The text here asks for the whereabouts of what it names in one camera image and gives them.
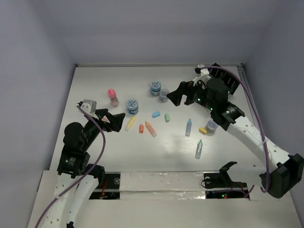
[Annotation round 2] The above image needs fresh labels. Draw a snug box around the orange marker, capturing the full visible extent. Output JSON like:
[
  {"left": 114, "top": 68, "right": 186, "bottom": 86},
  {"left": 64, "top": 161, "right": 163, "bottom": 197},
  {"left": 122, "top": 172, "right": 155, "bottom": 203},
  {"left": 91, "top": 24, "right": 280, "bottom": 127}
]
[{"left": 145, "top": 121, "right": 157, "bottom": 138}]

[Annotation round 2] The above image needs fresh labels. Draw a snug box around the pink cap bottle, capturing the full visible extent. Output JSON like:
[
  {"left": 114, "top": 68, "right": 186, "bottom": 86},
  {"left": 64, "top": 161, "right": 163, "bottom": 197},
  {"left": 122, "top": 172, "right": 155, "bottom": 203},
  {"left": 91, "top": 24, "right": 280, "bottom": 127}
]
[{"left": 107, "top": 89, "right": 119, "bottom": 107}]

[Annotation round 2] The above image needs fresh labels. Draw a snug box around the yellow marker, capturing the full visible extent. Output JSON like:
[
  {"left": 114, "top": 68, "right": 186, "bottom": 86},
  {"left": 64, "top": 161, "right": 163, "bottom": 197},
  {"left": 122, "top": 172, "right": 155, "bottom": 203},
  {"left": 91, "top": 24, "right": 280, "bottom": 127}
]
[{"left": 124, "top": 115, "right": 136, "bottom": 132}]

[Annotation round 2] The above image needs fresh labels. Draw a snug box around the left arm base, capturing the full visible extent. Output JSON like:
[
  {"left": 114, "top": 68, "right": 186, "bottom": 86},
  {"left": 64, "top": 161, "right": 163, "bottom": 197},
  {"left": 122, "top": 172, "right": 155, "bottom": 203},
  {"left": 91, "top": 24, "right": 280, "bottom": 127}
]
[{"left": 89, "top": 172, "right": 121, "bottom": 200}]

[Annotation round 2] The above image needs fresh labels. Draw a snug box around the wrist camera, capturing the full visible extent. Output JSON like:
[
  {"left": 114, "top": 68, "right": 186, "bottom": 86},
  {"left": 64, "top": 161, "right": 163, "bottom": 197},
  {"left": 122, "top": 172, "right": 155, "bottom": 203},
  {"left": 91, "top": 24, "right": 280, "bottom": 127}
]
[
  {"left": 193, "top": 64, "right": 211, "bottom": 85},
  {"left": 76, "top": 99, "right": 97, "bottom": 114}
]

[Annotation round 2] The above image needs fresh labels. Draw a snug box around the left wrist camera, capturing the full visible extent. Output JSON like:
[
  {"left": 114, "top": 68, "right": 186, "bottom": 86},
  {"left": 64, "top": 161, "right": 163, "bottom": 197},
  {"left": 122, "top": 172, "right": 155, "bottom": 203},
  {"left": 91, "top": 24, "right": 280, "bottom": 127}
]
[{"left": 76, "top": 99, "right": 97, "bottom": 114}]

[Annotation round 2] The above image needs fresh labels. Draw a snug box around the green marker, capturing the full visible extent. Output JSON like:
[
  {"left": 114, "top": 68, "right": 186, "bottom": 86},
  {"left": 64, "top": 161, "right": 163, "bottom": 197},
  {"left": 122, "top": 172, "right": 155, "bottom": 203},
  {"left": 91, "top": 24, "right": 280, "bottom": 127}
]
[{"left": 195, "top": 140, "right": 203, "bottom": 159}]

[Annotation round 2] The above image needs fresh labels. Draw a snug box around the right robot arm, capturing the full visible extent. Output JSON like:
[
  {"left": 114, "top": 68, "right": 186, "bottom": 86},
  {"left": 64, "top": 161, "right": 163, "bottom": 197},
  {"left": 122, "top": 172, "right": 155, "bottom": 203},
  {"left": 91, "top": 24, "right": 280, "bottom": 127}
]
[{"left": 166, "top": 78, "right": 304, "bottom": 199}]

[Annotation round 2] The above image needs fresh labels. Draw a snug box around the yellow cap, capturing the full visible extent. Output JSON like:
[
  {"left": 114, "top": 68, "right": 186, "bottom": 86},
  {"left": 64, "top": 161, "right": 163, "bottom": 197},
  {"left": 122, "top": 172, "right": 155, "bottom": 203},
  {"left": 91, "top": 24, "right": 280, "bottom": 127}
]
[{"left": 199, "top": 127, "right": 208, "bottom": 135}]

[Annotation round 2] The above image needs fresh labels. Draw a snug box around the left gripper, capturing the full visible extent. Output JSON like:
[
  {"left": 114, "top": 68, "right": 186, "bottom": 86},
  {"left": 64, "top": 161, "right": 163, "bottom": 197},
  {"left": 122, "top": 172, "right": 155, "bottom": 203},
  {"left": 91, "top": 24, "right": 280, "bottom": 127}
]
[{"left": 82, "top": 108, "right": 125, "bottom": 149}]

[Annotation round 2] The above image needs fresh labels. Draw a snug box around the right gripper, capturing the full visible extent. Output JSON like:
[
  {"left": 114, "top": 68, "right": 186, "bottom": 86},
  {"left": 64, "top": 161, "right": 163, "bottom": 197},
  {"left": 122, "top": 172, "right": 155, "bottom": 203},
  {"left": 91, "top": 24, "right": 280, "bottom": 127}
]
[{"left": 166, "top": 76, "right": 216, "bottom": 111}]

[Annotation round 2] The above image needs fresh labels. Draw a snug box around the black and white organizer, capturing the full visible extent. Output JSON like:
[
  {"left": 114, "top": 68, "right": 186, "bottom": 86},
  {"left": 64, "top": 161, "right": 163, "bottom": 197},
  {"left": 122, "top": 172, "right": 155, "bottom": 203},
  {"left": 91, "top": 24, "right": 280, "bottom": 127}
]
[{"left": 206, "top": 63, "right": 240, "bottom": 95}]

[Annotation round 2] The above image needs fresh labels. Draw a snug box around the green cap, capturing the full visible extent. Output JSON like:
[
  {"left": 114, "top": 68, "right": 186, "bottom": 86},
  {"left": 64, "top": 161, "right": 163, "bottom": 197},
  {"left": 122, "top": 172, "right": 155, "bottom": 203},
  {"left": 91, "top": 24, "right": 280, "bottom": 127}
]
[{"left": 164, "top": 114, "right": 171, "bottom": 123}]

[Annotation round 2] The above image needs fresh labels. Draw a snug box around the blue marker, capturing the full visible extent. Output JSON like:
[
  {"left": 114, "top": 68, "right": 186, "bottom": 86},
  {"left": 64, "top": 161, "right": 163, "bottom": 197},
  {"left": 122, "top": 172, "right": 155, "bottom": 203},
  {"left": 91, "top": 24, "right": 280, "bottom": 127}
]
[{"left": 185, "top": 119, "right": 192, "bottom": 137}]

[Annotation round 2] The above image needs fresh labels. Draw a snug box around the clear jar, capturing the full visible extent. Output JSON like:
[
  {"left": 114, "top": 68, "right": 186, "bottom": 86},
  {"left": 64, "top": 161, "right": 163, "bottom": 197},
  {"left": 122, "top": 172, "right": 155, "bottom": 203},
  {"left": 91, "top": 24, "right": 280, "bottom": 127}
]
[
  {"left": 205, "top": 119, "right": 218, "bottom": 134},
  {"left": 159, "top": 88, "right": 170, "bottom": 102}
]

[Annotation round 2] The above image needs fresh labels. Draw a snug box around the blue cap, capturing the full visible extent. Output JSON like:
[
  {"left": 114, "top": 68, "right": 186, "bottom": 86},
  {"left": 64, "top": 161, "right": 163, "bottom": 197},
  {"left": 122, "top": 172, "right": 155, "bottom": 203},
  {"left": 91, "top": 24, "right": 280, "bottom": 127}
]
[{"left": 152, "top": 111, "right": 161, "bottom": 118}]

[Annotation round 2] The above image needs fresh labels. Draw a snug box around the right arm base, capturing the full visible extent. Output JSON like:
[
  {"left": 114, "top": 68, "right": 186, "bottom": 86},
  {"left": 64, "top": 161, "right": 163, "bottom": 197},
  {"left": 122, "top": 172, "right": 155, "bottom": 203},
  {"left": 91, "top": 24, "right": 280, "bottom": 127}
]
[{"left": 200, "top": 161, "right": 249, "bottom": 199}]

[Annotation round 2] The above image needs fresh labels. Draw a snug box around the foil tape strip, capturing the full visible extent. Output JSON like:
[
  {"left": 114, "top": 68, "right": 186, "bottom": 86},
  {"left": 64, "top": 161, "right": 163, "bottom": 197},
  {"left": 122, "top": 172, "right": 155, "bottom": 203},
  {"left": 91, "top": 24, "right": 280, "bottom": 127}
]
[{"left": 119, "top": 171, "right": 206, "bottom": 200}]

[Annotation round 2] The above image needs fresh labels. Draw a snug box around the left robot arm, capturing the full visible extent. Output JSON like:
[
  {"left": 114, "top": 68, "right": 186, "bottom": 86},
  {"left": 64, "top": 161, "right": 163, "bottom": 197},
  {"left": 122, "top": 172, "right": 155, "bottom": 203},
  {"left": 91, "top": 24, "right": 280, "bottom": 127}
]
[{"left": 35, "top": 105, "right": 125, "bottom": 228}]

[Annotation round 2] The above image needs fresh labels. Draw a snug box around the orange cap left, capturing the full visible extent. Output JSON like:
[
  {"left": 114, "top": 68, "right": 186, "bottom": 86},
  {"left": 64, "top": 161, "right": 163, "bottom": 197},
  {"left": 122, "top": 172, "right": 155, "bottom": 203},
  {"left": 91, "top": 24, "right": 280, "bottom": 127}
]
[{"left": 139, "top": 124, "right": 144, "bottom": 133}]

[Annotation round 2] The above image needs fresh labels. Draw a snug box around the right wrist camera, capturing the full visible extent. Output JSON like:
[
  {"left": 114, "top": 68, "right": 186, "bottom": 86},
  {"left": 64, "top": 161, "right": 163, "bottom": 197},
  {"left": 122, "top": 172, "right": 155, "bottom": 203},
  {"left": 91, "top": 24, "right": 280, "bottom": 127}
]
[{"left": 193, "top": 64, "right": 211, "bottom": 85}]

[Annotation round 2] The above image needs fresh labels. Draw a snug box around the blue lid jar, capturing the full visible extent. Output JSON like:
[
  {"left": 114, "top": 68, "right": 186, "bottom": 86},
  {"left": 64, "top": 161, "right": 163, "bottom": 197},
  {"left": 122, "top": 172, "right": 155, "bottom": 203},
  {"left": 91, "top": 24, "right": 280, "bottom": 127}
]
[
  {"left": 150, "top": 81, "right": 162, "bottom": 96},
  {"left": 126, "top": 99, "right": 139, "bottom": 115}
]

